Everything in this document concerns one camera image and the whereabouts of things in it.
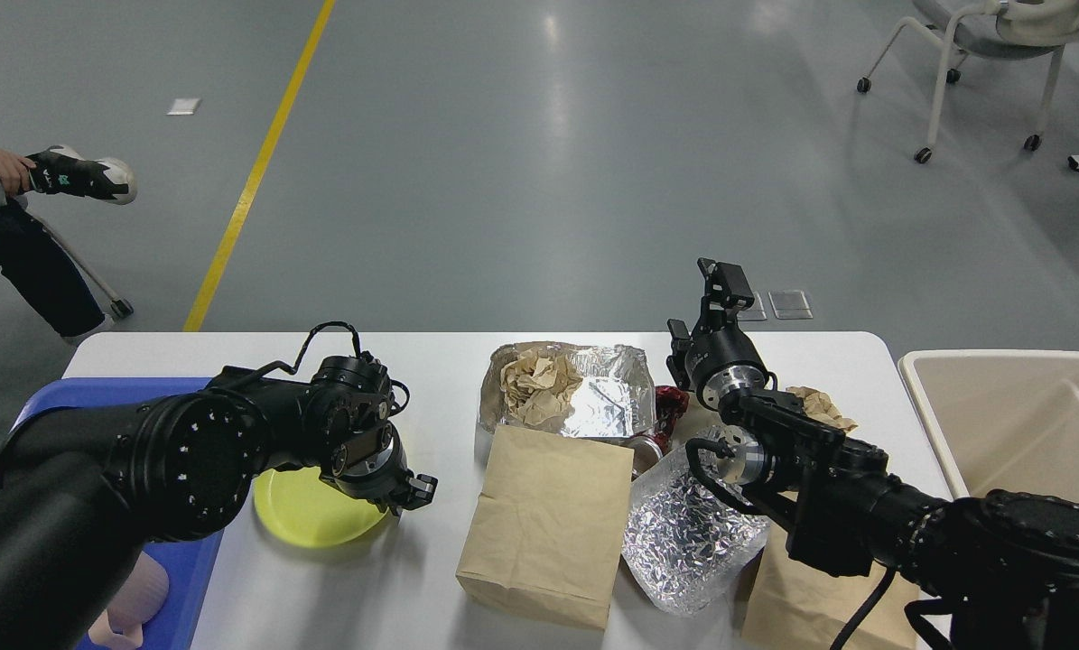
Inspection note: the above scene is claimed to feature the white office chair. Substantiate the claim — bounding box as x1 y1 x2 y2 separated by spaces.
856 1 1079 164

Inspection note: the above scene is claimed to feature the crumpled brown paper in tray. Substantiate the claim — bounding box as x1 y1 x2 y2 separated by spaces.
498 349 583 425

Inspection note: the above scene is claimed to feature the brown paper bag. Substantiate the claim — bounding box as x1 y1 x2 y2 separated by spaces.
741 523 919 649
455 425 634 629

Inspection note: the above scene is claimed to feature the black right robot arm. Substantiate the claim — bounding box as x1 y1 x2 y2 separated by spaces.
666 256 1079 649

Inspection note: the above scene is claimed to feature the crushed red can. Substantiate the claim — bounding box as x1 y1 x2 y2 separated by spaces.
623 385 689 480

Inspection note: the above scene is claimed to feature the crumpled brown paper ball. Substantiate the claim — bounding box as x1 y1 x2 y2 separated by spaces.
786 385 860 433

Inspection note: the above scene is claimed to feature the brown paper bag left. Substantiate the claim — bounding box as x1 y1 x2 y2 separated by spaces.
455 425 634 629

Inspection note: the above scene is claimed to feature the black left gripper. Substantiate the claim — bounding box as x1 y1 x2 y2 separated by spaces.
319 425 439 517

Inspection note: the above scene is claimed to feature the pink mug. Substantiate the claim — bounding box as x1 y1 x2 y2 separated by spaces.
88 552 169 649

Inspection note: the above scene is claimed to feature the brown paper bag right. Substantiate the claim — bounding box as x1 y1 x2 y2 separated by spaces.
741 523 919 649

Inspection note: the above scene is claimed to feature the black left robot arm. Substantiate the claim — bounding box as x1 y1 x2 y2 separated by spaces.
0 331 439 649

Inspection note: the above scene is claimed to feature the yellow plastic plate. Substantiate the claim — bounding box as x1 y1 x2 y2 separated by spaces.
252 466 390 550

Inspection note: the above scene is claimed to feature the crumpled foil container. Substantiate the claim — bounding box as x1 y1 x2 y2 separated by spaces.
622 448 771 617

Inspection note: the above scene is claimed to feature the seated person in black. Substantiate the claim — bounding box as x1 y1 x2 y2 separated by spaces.
0 181 114 346

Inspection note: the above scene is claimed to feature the beige waste bin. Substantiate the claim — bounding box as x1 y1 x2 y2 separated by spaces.
898 349 1079 503

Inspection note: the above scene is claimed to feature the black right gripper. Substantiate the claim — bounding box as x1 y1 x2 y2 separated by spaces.
666 256 769 411

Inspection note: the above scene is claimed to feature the foil tray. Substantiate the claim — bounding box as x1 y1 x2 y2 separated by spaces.
477 341 656 441

